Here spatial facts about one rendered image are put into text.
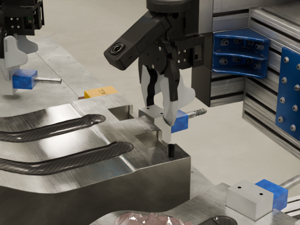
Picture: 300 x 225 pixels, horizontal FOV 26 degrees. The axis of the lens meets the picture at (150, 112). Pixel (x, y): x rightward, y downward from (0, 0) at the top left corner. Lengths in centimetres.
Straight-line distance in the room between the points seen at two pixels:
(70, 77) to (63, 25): 312
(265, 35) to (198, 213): 63
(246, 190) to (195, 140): 206
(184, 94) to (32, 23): 35
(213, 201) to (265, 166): 186
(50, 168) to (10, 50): 43
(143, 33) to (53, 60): 56
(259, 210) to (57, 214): 26
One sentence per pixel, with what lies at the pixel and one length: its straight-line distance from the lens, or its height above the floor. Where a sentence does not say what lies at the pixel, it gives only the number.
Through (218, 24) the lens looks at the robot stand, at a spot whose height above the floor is 92.
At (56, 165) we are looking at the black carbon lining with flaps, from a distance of 93.
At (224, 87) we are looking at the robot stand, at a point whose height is 77.
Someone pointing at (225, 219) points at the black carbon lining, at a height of 85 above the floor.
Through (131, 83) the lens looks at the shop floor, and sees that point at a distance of 353.
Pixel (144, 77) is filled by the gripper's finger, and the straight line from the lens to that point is 113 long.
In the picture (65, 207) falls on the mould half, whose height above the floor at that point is 86.
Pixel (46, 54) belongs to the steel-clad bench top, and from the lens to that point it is 161.
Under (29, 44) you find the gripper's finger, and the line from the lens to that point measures 136.
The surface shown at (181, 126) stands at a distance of 114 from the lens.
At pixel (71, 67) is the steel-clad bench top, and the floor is 80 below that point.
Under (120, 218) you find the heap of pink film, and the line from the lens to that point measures 74.
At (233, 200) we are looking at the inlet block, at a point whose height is 87.
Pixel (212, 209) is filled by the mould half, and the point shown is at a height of 86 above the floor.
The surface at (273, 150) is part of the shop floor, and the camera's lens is 288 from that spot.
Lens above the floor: 133
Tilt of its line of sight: 25 degrees down
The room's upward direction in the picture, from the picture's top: straight up
